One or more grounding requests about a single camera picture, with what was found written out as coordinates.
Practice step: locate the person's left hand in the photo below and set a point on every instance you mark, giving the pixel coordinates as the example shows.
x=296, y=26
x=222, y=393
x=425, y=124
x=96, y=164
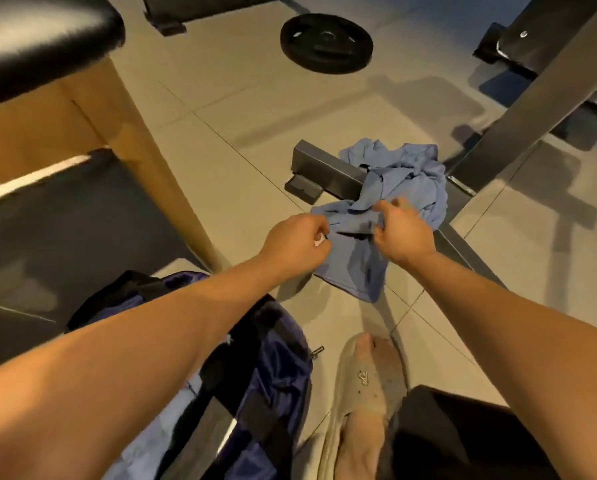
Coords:
x=293, y=250

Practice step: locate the person's right hand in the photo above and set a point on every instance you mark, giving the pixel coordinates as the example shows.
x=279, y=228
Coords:
x=403, y=235

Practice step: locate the pile of blue-grey towels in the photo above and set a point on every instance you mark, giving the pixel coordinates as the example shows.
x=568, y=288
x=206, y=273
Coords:
x=413, y=175

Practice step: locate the navy blue bag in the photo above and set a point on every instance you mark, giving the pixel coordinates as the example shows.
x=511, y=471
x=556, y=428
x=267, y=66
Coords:
x=268, y=385

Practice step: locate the person's left forearm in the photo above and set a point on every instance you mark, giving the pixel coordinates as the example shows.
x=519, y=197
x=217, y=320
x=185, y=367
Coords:
x=98, y=385

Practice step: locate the person's right forearm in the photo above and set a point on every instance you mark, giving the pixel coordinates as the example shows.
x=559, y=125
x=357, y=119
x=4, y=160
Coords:
x=528, y=345

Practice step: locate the loose black weight plate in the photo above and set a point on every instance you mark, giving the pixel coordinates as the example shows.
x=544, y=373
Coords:
x=326, y=43

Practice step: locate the wooden chair with black seat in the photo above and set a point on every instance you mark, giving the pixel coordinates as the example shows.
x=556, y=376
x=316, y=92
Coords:
x=48, y=55

